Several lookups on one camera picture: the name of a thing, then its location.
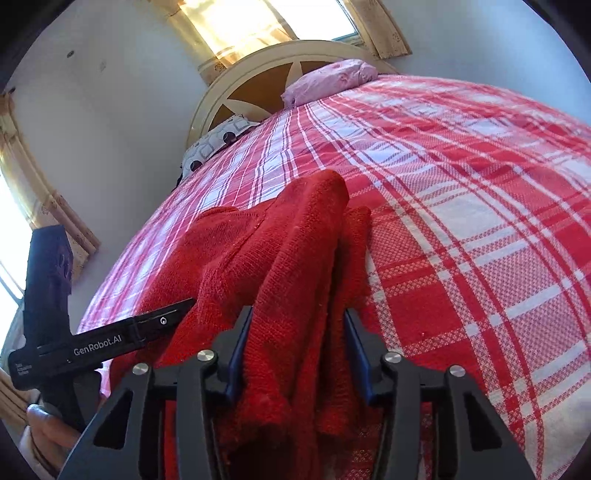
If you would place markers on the red plaid bed sheet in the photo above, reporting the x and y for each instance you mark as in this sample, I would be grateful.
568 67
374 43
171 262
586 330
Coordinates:
461 207

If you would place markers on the pink pillow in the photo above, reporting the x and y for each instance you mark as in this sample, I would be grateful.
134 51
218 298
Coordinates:
330 81

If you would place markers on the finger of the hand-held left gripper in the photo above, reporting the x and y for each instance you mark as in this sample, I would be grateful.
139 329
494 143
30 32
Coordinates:
159 319

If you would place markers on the red knit garment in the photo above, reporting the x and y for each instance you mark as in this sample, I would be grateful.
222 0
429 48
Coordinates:
286 258

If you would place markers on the white patterned pillow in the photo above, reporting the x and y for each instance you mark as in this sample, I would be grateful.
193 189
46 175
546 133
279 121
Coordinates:
214 141

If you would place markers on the cream wooden headboard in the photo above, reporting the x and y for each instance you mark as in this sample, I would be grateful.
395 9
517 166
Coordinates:
258 64

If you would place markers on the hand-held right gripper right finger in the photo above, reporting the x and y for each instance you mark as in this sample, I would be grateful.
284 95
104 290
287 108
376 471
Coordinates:
356 360

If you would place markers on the sheer yellow curtain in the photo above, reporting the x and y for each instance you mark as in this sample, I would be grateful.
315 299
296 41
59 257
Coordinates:
226 27

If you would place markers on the beige side window curtain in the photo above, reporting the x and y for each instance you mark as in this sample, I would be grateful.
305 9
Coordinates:
32 184

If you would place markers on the window behind headboard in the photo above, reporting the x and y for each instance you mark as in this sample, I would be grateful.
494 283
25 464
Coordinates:
314 18

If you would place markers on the side window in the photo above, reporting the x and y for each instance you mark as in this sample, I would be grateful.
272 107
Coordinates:
9 240

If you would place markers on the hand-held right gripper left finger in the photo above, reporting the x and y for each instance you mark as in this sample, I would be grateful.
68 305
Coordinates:
240 357

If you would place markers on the beige patterned curtain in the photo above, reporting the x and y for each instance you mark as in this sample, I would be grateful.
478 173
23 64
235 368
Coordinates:
381 27

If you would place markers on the person's left hand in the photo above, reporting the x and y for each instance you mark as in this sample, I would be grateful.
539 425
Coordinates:
48 427

